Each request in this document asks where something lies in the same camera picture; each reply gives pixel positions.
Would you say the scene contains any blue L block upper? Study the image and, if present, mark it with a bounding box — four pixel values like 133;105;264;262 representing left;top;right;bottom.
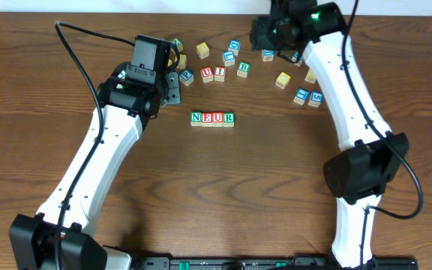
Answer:
222;51;236;67

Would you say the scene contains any red I block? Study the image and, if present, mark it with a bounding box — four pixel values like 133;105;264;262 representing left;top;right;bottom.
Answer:
214;66;227;82

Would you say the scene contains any green Z block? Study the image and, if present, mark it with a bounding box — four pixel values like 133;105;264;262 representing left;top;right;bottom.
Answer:
171;37;184;53

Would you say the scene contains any green B block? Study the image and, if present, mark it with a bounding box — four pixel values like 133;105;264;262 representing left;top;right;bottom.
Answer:
237;61;251;78

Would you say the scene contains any red E block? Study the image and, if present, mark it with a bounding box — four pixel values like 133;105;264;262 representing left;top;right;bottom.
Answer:
201;112;213;127

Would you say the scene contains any green R block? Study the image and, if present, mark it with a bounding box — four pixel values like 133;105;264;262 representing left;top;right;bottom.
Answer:
223;112;235;127

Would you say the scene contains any blue block top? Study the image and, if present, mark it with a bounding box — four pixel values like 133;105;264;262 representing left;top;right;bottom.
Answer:
228;39;241;56

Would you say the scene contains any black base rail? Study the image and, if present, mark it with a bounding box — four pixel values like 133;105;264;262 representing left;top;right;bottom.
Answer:
103;254;419;270

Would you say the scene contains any red u block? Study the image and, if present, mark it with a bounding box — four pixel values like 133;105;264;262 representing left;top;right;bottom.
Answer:
200;66;214;83
211;112;224;127

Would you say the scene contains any green N block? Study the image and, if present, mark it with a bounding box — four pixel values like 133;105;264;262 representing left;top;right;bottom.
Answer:
190;111;202;126

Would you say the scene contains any yellow S block left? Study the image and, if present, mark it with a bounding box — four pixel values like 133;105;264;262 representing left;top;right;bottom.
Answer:
176;54;187;69

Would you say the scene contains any blue P block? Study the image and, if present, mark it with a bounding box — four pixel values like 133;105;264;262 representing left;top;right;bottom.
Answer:
179;69;194;86

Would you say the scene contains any yellow O block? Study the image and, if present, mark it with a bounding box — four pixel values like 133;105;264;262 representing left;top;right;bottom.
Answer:
275;72;291;89

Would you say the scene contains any yellow S block right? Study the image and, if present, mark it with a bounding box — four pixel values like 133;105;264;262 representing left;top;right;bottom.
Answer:
304;69;317;84

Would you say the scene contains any blue D block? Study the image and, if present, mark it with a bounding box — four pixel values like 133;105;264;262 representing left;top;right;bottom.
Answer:
262;49;275;62

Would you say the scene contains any yellow block top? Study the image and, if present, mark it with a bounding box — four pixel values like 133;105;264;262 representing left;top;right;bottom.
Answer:
196;42;210;59

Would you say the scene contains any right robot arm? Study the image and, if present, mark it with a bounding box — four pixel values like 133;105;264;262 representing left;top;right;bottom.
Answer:
250;0;409;269

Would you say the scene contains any yellow s block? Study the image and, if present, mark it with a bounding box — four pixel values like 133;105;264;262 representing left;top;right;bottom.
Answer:
176;54;187;69
304;69;317;84

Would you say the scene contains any blue 5 block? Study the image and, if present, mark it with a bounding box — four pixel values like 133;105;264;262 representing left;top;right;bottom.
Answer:
308;91;323;108

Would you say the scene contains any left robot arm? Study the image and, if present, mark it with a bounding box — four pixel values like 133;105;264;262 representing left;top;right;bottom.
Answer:
9;34;181;269

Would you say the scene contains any blue I block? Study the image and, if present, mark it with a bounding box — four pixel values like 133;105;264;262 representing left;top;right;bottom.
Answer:
293;88;310;105

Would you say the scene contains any blue X block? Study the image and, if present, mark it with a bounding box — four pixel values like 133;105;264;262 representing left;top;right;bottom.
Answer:
291;51;304;67

